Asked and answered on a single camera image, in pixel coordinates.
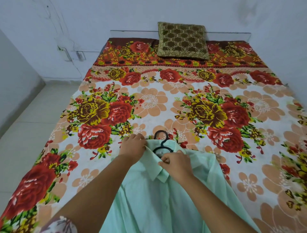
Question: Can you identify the person's right hand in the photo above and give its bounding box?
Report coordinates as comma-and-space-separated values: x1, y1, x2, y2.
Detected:
158, 150, 194, 184

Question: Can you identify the person's left hand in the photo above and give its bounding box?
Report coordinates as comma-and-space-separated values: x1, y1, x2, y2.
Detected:
119, 134, 148, 165

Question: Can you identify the mint green shirt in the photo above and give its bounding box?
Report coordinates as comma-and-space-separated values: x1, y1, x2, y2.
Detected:
99, 140, 261, 233

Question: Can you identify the person's left forearm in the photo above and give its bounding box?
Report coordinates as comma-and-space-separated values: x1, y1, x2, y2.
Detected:
46, 154, 137, 233

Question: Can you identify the person's right forearm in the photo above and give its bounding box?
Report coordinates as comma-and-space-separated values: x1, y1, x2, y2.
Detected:
179, 175, 251, 233

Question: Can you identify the black clothes hanger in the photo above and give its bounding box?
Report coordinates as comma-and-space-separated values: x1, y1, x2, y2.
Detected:
152, 130, 174, 155

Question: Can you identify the floral bed sheet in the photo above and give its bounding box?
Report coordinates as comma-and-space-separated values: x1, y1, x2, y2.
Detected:
0, 38, 307, 233

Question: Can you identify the olive gold patterned cushion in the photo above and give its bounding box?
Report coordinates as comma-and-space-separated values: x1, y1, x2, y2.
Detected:
157, 22, 210, 60

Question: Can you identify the white bed headboard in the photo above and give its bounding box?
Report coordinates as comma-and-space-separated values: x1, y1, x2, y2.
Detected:
110, 30, 251, 43

